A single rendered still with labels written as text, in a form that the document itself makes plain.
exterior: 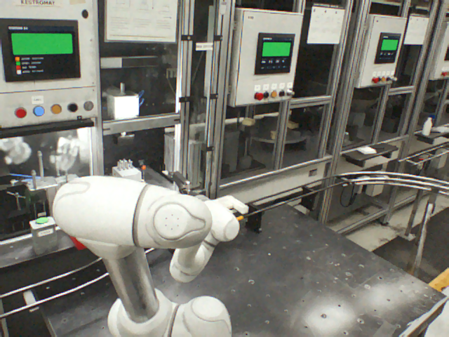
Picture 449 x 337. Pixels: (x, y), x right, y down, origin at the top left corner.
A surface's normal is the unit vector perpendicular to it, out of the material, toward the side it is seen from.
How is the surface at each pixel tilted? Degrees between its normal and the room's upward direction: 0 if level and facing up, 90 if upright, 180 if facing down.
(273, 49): 90
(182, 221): 60
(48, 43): 90
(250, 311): 0
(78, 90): 90
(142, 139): 90
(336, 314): 0
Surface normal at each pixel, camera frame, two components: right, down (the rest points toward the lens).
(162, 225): 0.13, -0.14
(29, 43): 0.61, 0.35
